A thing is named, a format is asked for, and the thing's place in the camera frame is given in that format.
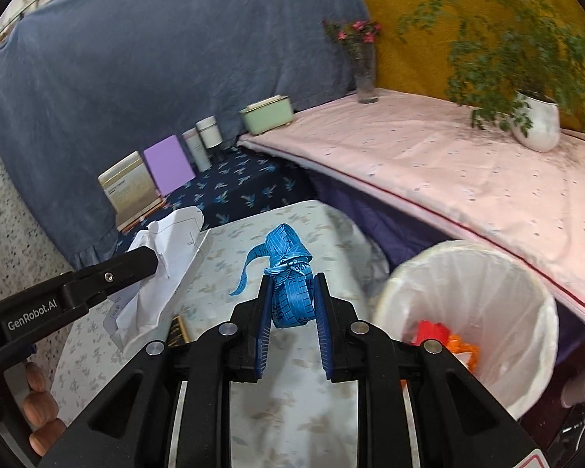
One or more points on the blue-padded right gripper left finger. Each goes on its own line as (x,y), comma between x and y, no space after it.
(172,403)

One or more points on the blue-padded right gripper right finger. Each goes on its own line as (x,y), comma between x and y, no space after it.
(417,406)

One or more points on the orange snack wrapper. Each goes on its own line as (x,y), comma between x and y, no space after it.
(467,353)

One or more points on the red paper packet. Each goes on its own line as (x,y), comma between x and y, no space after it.
(431,330)

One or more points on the white paper sheet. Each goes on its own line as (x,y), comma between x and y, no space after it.
(142,312)

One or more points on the blue measuring tape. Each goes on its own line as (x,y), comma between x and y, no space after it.
(292,276)

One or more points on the white trash bin with liner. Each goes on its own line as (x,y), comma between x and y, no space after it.
(491,300)

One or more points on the person's hand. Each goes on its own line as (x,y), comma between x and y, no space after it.
(41,410)

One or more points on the floral light tablecloth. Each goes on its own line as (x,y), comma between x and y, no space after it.
(293,416)

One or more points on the calendar on wooden stand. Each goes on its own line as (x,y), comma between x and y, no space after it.
(130,188)

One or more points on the purple card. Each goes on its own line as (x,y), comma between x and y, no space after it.
(168,165)

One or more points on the white cosmetic tube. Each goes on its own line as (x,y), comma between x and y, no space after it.
(197,148)

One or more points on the navy floral cloth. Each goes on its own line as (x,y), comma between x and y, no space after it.
(244,184)

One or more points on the pink bedsheet cover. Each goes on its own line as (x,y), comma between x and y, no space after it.
(420,155)

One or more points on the white cosmetic jar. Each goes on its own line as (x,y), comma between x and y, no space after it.
(209,132)

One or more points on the blue hanging blanket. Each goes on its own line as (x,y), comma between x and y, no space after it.
(84,83)

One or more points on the mint green box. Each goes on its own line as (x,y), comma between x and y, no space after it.
(267,114)

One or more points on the green potted plant white pot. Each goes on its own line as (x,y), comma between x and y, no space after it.
(507,57)

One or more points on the mustard yellow hanging cloth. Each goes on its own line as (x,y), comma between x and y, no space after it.
(418,63)

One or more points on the glass vase with red flowers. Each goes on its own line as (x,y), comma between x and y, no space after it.
(358,39)

